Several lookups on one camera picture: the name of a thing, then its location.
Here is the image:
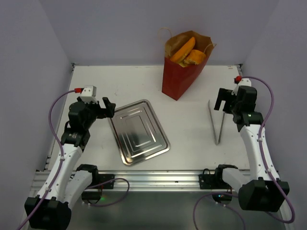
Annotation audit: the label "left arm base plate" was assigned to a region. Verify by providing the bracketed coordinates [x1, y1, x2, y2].
[87, 174, 115, 189]

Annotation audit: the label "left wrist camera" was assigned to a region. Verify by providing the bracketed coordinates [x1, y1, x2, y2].
[74, 85, 98, 104]

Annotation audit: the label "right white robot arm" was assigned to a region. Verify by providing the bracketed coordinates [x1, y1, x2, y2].
[213, 86, 290, 212]

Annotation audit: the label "long bread loaf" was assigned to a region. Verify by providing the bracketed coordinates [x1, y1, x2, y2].
[170, 37, 196, 63]

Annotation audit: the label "metal tray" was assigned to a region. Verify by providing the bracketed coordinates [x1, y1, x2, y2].
[109, 99, 170, 166]

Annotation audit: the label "round flower bread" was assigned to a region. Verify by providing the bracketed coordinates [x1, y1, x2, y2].
[183, 49, 207, 66]

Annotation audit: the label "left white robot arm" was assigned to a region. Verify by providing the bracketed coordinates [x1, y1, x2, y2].
[24, 96, 116, 230]

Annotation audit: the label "red paper bag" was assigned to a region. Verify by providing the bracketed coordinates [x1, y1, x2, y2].
[162, 27, 216, 101]

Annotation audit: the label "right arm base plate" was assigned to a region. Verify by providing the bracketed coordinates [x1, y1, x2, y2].
[198, 168, 231, 190]

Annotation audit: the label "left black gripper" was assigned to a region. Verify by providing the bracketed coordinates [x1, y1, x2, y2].
[83, 97, 115, 129]

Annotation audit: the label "metal tongs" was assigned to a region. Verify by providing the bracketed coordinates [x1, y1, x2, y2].
[207, 100, 225, 146]

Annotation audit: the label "aluminium mounting rail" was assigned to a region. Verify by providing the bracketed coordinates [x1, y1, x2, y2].
[30, 169, 283, 192]

